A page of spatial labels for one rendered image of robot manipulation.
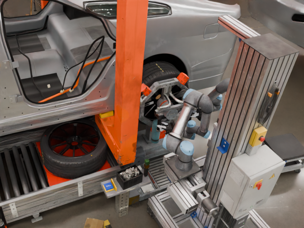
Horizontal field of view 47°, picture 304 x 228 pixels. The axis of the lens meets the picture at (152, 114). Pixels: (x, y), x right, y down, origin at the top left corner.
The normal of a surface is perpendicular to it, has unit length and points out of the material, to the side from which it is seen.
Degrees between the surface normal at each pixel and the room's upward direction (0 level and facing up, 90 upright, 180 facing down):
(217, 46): 90
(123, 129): 90
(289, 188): 0
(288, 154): 0
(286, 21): 89
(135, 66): 90
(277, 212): 0
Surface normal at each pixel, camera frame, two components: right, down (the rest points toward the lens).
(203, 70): 0.44, 0.61
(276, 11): -0.88, 0.20
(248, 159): 0.09, -0.76
